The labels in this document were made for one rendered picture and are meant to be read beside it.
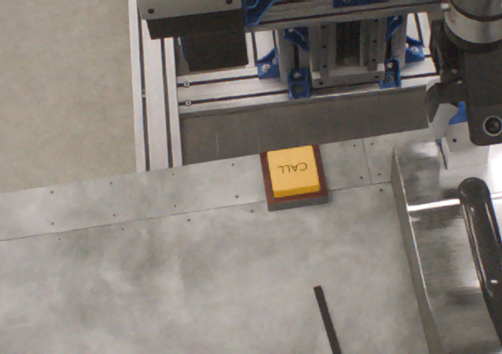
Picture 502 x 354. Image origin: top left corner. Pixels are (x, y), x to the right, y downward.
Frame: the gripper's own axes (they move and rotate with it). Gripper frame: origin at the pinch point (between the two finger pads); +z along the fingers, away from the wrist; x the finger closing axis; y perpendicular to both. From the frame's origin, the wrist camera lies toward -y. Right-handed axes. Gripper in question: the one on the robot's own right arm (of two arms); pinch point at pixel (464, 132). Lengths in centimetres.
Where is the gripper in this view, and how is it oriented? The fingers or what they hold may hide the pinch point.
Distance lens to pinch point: 136.6
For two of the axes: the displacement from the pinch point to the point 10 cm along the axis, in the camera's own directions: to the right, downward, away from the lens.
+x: -9.9, 1.5, 0.0
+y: -1.3, -8.7, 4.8
